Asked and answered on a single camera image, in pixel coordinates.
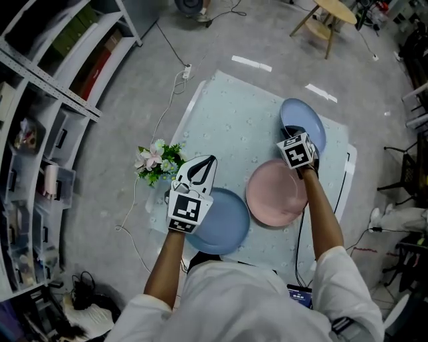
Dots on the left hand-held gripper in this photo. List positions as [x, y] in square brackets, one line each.
[185, 207]

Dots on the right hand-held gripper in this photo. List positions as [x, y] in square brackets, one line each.
[296, 153]

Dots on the blue plate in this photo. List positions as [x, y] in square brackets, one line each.
[306, 115]
[222, 223]

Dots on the pink plate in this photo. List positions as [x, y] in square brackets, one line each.
[274, 193]

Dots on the person's left forearm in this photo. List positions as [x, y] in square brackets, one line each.
[167, 264]

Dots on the person's right forearm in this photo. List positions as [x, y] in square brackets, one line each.
[321, 213]

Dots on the artificial flower bouquet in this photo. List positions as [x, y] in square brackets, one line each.
[157, 160]

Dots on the pale blue floral tablecloth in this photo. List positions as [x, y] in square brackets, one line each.
[234, 127]

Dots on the white floor tape strip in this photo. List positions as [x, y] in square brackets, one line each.
[321, 92]
[251, 62]

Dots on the white power strip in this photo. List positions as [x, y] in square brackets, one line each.
[186, 71]

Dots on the black metal chair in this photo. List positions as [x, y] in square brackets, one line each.
[406, 167]

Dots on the person's white shirt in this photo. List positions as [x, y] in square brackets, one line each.
[240, 300]

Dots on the small screen device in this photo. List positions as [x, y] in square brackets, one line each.
[300, 295]

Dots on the clear plastic storage bin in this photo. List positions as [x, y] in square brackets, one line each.
[55, 185]

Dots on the red box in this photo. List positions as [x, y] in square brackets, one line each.
[97, 71]

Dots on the round wooden side table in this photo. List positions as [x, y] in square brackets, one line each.
[334, 11]

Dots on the fan base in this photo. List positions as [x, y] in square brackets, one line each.
[189, 5]

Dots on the white cloth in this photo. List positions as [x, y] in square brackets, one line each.
[88, 317]

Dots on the white metal shelf unit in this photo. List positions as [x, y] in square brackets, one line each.
[36, 73]

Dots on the green boxes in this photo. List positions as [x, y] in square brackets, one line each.
[72, 31]

